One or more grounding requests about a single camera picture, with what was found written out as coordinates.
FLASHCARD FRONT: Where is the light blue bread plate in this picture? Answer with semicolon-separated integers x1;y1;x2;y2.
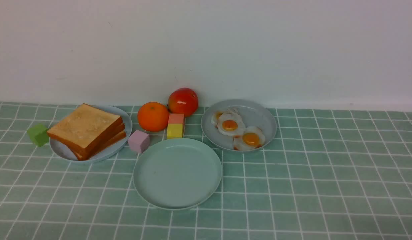
47;104;132;164

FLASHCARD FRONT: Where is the pink yellow block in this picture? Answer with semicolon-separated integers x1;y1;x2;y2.
167;113;185;139

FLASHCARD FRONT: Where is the toast slice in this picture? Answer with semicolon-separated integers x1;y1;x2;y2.
94;124;125;151
68;130;126;161
47;104;124;156

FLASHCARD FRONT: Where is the orange fruit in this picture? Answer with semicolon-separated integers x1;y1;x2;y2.
137;102;170;132

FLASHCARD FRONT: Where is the fried egg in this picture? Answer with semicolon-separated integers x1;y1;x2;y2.
232;126;266;151
211;107;239;126
217;111;246;137

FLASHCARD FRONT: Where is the pink cube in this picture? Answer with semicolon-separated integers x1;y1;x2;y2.
127;130;151;154

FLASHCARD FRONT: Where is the red apple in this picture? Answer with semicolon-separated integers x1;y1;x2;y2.
168;88;199;118

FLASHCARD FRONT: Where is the green cube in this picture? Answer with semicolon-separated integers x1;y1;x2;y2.
27;124;49;147

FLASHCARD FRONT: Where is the green plate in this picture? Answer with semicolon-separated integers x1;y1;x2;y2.
133;138;223;211

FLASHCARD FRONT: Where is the grey egg plate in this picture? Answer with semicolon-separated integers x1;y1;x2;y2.
201;99;277;152

